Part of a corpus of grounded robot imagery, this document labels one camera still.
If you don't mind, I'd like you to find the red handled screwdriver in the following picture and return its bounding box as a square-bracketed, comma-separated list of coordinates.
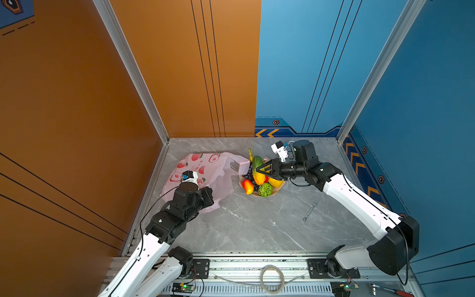
[369, 283, 414, 297]

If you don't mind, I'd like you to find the aluminium corner post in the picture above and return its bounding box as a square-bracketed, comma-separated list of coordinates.
[93, 0, 169, 145]
[336, 0, 426, 145]

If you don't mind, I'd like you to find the wooden fruit plate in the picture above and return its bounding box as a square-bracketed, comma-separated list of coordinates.
[239, 175, 285, 198]

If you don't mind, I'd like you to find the yellow banana bunch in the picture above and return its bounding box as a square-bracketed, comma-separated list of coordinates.
[249, 149, 283, 187]

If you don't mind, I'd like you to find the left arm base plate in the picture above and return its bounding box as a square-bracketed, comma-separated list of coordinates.
[188, 258, 210, 280]

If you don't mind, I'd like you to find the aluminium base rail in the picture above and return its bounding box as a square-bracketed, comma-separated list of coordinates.
[107, 252, 420, 297]

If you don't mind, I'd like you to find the aluminium corner post left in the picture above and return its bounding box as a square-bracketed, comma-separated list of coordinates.
[93, 0, 169, 145]

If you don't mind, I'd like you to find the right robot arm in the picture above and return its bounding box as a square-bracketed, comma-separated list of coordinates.
[252, 140, 419, 278]

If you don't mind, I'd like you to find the aluminium corner post right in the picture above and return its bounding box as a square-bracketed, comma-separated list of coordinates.
[336, 0, 426, 145]

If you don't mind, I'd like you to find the coiled clear tube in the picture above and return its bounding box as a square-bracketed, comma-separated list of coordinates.
[214, 265, 305, 295]

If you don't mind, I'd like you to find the right green circuit board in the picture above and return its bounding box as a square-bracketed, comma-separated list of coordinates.
[330, 282, 359, 297]

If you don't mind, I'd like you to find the green orange mango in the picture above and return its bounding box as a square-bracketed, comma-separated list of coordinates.
[252, 155, 266, 186]

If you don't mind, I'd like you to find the silver wrench on table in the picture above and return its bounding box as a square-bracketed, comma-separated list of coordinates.
[303, 202, 317, 223]

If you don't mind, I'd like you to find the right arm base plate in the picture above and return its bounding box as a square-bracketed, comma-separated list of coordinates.
[307, 258, 361, 279]

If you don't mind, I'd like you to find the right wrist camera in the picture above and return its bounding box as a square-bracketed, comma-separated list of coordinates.
[271, 141, 288, 162]

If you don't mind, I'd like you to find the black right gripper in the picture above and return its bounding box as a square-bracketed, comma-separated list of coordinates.
[257, 158, 308, 180]

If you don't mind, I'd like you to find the pink printed plastic bag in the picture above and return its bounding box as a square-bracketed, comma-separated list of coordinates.
[161, 152, 250, 214]

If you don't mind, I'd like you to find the dark purple grape bunch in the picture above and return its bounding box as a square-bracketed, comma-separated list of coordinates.
[242, 165, 259, 191]

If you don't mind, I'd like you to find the left green circuit board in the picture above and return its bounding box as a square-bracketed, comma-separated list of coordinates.
[171, 283, 197, 295]

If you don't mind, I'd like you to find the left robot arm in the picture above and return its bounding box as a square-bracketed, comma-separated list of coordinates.
[99, 181, 214, 297]

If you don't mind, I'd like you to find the green circuit board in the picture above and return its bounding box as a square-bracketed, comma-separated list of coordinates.
[171, 283, 197, 295]
[330, 282, 359, 297]

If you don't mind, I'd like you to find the red yellow mango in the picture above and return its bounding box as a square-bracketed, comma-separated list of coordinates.
[242, 179, 254, 195]

